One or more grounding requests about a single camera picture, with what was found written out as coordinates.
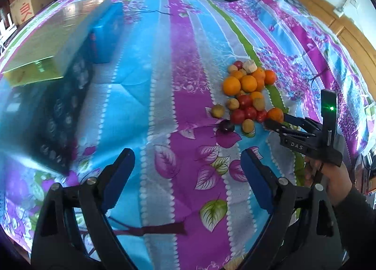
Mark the large orange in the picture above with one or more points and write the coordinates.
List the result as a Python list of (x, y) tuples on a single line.
[(231, 85)]

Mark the blue box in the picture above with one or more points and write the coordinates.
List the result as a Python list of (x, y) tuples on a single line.
[(107, 34)]

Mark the small orange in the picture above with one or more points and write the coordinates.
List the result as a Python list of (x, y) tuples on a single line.
[(274, 113)]

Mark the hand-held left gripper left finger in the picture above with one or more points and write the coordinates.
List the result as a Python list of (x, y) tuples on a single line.
[(117, 180)]

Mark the person's right hand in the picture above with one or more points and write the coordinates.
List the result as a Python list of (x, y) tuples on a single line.
[(332, 180)]

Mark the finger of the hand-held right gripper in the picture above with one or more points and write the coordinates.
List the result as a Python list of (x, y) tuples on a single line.
[(279, 127), (302, 123)]

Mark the red tomato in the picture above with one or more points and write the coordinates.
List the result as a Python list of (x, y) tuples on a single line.
[(237, 116), (261, 116), (244, 101), (250, 112), (238, 65)]

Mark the pale beige food chunk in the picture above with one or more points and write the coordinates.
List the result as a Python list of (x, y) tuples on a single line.
[(249, 66)]

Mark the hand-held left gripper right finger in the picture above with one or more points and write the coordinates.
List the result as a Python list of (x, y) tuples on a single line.
[(258, 181)]

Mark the dark purple plum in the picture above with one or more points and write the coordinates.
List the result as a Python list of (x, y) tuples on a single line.
[(226, 126)]

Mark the large cardboard carton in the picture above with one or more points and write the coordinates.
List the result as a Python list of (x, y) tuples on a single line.
[(28, 5)]

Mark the white wall socket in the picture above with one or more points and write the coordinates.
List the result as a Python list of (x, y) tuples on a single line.
[(339, 11)]

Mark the wooden headboard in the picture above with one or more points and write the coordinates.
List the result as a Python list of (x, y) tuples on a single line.
[(337, 29)]

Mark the pile of oranges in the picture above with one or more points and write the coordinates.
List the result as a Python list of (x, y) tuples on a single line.
[(248, 83)]

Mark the floral striped bedsheet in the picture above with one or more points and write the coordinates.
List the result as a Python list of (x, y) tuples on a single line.
[(188, 52)]

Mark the cream flat box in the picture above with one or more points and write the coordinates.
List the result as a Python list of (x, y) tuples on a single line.
[(50, 37)]

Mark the pile of brown longans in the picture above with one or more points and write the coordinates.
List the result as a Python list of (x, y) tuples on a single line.
[(218, 110)]

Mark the black patterned box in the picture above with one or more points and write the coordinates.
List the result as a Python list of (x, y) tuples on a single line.
[(53, 117)]

